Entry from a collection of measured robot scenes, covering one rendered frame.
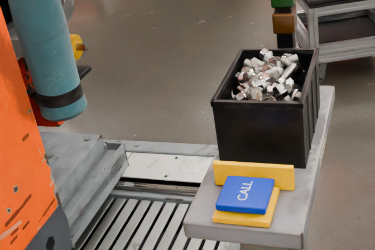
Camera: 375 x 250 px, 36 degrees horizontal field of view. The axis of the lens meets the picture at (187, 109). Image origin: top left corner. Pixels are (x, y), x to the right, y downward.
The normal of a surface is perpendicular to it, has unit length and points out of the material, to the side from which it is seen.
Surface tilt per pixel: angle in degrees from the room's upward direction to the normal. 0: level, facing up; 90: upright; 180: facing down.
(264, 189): 0
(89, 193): 90
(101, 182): 90
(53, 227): 90
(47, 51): 92
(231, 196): 0
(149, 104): 0
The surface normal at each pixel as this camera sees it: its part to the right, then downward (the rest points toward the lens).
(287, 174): -0.31, 0.49
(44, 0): 0.62, 0.25
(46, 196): 0.94, 0.03
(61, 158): -0.14, -0.87
